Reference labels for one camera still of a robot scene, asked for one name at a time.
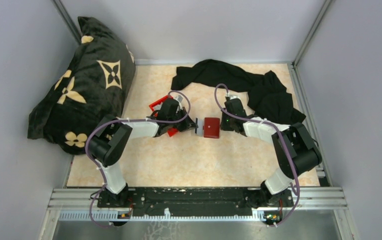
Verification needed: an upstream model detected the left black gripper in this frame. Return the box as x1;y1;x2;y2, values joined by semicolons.
167;106;198;132

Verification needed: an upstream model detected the red plastic bin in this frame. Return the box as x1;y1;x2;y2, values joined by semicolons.
148;95;179;137

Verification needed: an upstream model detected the red leather card holder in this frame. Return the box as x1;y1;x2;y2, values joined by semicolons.
203;117;221;139

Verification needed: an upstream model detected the white credit card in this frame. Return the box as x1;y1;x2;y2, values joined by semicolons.
194;118;204;137

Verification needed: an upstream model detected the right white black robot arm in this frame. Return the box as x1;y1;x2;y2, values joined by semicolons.
221;96;322;206

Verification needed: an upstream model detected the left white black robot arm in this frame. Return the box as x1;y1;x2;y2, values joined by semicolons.
85;97;198;207

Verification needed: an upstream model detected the black cloth garment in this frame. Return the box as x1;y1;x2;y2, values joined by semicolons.
171;59;306;125

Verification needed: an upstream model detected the black floral patterned pillow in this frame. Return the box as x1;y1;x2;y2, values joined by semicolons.
27;16;136;155

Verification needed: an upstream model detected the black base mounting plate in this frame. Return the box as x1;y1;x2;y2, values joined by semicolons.
97;187;294;217

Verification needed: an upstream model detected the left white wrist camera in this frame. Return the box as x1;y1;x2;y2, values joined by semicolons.
174;95;184;104

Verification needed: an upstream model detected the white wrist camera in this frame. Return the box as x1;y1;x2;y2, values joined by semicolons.
225;95;240;100
174;95;184;104

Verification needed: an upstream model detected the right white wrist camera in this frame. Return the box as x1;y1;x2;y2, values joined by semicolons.
225;95;240;100

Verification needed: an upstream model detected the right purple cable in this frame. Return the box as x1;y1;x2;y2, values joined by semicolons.
213;83;301;228

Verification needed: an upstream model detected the purple cable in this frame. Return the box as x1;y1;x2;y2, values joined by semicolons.
84;90;192;229
213;83;301;228

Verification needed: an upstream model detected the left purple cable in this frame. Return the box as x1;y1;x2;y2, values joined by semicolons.
84;90;192;229

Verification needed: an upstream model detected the aluminium frame rail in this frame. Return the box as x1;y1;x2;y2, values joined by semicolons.
48;187;347;222

